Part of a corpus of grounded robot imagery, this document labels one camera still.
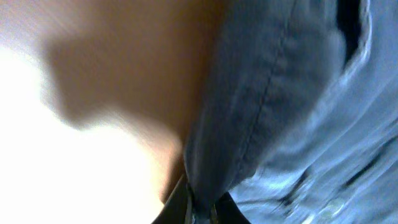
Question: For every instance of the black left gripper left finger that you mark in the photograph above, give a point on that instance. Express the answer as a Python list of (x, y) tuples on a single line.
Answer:
[(177, 207)]

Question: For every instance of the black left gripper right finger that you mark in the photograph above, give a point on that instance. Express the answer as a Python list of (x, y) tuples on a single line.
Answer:
[(225, 211)]

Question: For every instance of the dark blue denim shorts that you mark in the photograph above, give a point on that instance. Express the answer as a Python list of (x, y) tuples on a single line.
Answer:
[(299, 122)]

